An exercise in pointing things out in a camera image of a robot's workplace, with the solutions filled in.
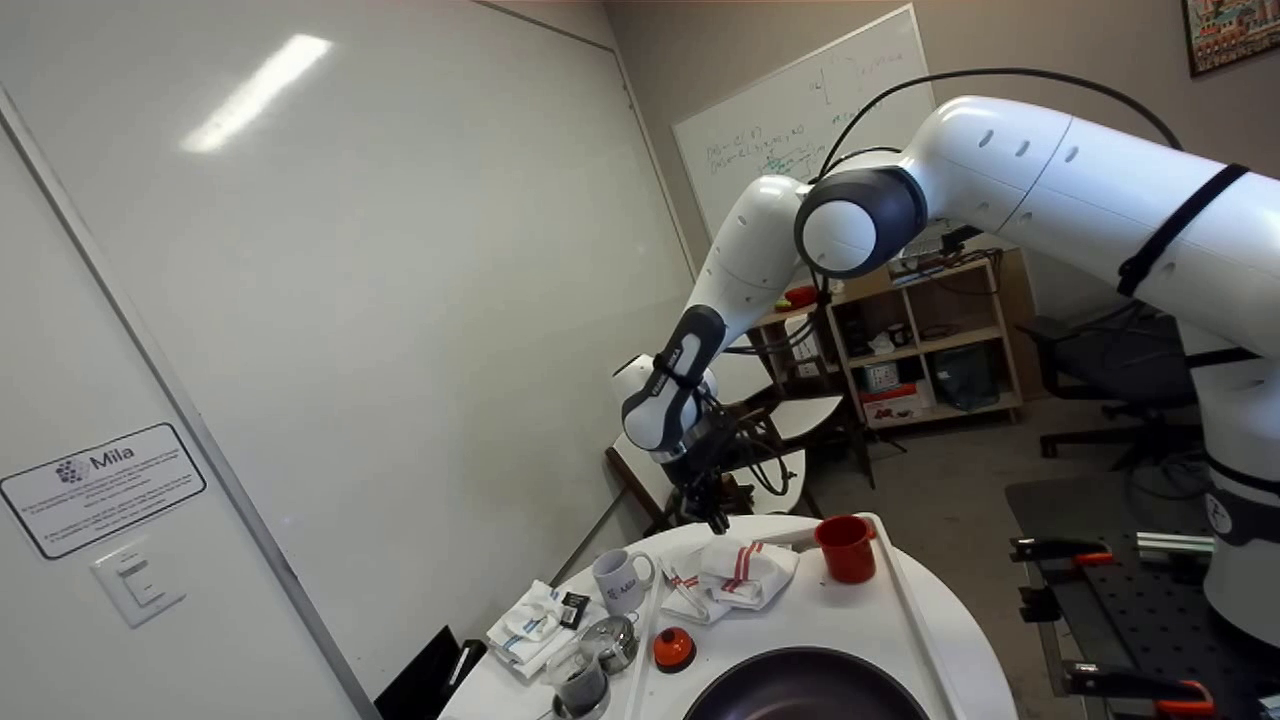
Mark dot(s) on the black frying pan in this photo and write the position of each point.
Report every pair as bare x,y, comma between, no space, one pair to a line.
805,687

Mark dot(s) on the orange-handled clamp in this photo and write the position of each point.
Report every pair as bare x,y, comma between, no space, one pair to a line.
1171,696

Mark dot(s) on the metal round tin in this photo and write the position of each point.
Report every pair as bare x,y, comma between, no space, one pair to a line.
612,641

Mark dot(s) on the large wall whiteboard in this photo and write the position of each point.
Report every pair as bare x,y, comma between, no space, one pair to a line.
844,93

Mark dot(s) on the small orange round object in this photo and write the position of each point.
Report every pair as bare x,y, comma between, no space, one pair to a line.
674,649

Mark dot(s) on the wall sign placard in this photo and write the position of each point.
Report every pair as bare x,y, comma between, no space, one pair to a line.
95,492

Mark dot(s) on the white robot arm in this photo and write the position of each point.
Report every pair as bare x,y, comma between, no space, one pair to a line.
1172,231

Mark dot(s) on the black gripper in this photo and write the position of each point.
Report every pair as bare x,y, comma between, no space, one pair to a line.
703,472

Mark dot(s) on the white mug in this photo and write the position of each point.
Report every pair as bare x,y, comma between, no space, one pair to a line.
621,577

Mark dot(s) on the white red-striped towel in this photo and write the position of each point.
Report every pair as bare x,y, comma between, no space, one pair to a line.
724,577

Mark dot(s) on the black office chair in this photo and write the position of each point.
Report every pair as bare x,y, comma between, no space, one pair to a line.
1135,360

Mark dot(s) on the wooden shelf unit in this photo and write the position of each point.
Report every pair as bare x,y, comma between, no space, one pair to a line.
926,345

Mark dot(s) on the red mug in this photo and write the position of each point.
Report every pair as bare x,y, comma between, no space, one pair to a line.
844,546

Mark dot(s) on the wall light switch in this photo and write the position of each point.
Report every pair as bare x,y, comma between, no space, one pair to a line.
133,581

